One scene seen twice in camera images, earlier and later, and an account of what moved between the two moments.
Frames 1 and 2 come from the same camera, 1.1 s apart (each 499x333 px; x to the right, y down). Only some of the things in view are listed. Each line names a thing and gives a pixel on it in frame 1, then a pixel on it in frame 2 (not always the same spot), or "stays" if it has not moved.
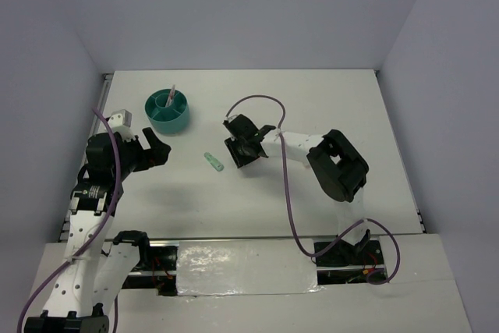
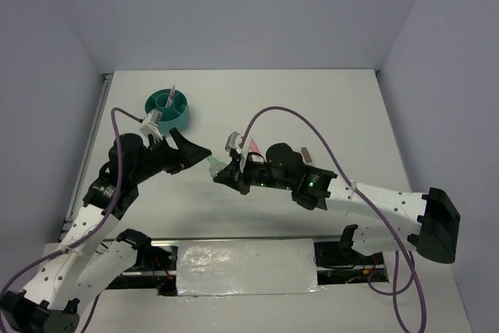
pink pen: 171,97 stays
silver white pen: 171,97 stays
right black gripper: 232,144 to 229,176
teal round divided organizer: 173,119 stays
